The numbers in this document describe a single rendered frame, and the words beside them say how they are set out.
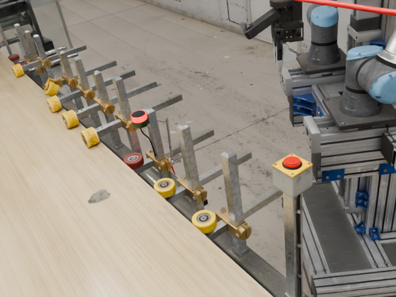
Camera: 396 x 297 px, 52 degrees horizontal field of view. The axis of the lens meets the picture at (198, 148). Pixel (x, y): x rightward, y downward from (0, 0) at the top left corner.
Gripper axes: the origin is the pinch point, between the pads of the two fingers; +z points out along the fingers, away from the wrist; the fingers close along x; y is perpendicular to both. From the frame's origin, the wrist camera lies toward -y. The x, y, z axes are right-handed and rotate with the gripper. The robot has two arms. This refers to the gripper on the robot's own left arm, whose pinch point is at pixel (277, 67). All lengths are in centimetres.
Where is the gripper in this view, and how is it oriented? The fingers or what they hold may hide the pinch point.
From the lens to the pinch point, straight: 129.6
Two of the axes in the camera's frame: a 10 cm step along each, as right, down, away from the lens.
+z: 1.4, 8.3, 5.4
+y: 9.9, -1.3, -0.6
